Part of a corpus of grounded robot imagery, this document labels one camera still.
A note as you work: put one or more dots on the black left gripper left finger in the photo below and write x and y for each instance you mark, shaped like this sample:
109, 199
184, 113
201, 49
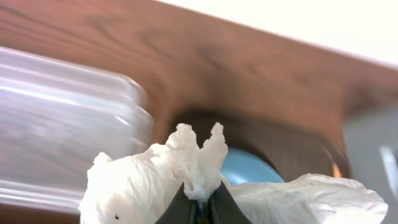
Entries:
181, 210

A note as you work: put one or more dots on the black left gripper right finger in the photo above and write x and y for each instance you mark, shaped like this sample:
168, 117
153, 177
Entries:
223, 209

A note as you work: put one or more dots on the white paper napkin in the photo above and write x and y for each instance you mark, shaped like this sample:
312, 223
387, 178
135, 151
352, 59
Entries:
139, 188

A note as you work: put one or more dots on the clear plastic waste bin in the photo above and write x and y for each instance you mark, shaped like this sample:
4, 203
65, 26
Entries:
56, 117

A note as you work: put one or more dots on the blue plate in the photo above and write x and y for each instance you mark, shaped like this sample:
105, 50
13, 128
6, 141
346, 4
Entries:
241, 167

